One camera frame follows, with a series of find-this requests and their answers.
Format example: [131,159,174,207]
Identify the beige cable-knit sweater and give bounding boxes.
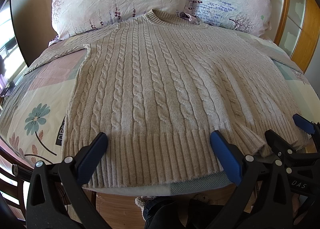
[28,10,308,188]

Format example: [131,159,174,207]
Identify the dark wooden chair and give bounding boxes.
[1,148,33,228]

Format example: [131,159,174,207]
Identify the patchwork floral bed sheet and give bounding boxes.
[0,28,320,197]

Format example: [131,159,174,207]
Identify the wooden headboard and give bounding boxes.
[266,0,319,72]

